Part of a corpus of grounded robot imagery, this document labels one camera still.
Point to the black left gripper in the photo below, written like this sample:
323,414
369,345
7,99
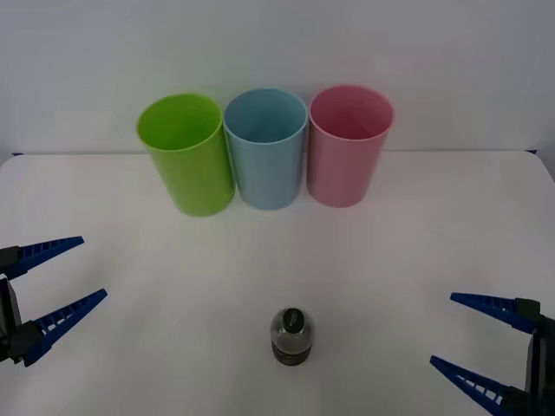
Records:
8,303

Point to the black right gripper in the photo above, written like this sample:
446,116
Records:
543,368

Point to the dark plastic bottle black cap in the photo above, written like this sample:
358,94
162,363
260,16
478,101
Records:
292,338

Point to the green plastic bin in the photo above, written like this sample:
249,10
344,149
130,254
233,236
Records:
191,173

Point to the pink plastic bin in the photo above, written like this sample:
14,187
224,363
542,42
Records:
340,173

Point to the pale blue plastic bin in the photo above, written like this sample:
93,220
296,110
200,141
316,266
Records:
266,173

